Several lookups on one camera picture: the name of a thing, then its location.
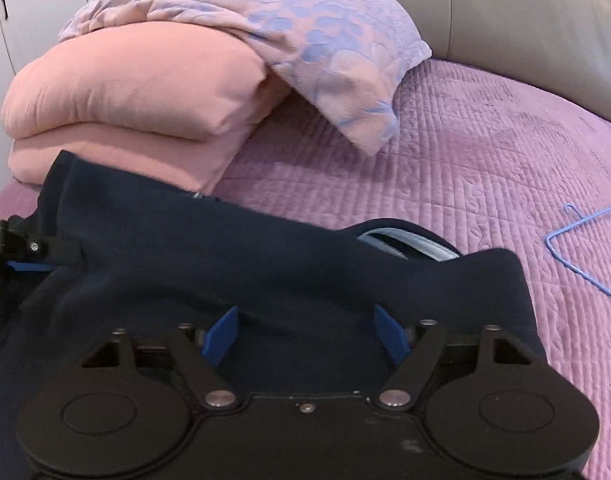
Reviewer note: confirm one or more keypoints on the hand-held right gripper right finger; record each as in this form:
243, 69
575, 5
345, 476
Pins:
391, 335

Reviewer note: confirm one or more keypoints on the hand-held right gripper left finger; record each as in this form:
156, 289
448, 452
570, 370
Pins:
220, 335

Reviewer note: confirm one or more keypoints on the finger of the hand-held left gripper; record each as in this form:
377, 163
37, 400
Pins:
15, 237
28, 266

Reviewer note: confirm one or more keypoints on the navy striped zip hoodie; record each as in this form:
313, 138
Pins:
285, 270

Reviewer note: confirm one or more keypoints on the purple quilted bedspread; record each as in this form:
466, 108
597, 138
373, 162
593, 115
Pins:
435, 170

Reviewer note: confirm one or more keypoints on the folded pink duvet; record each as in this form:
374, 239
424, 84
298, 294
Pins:
130, 100

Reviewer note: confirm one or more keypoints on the pink purple patterned pillow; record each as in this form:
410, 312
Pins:
305, 25

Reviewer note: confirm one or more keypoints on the grey leather headboard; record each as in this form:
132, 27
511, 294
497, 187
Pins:
510, 20

